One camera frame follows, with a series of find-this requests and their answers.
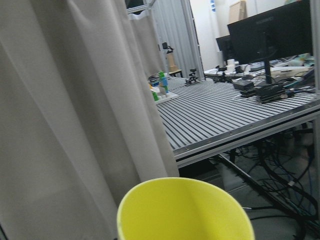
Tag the yellow plastic cup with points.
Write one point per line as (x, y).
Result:
(177, 208)

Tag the black electronics stack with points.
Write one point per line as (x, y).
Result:
(269, 93)

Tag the green white block toy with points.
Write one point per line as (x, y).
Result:
(158, 85)

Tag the aluminium slatted workbench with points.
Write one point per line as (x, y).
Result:
(207, 118)

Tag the grey curtain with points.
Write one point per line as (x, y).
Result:
(78, 125)

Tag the black monitor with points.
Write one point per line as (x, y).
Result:
(281, 32)

